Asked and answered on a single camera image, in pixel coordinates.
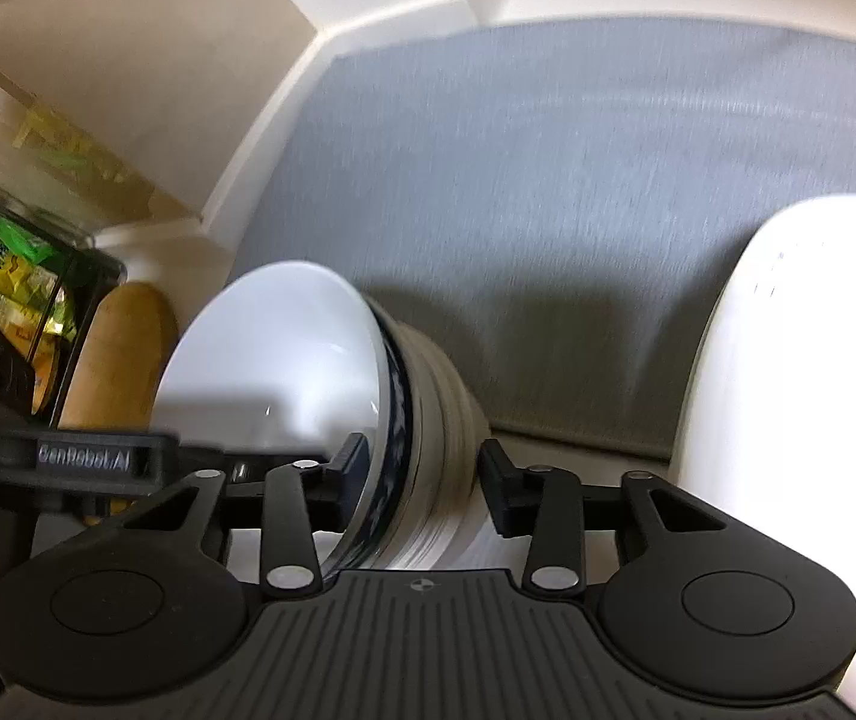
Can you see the large white floral plate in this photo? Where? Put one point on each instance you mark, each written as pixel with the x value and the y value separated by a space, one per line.
pixel 795 390

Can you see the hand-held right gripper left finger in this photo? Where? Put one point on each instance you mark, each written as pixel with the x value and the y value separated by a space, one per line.
pixel 349 480

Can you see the black storage rack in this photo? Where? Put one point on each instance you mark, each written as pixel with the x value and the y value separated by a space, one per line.
pixel 90 277

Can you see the blue patterned white bowl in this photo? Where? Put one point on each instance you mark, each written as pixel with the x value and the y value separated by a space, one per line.
pixel 278 360

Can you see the beige round container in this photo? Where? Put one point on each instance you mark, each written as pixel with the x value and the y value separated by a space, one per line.
pixel 124 360

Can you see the grey table mat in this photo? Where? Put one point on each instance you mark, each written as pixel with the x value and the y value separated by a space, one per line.
pixel 548 202

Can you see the yellow food packet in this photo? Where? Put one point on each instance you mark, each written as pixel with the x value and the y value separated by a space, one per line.
pixel 0 255

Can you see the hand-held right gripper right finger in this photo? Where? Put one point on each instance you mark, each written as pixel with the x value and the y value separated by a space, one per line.
pixel 499 495

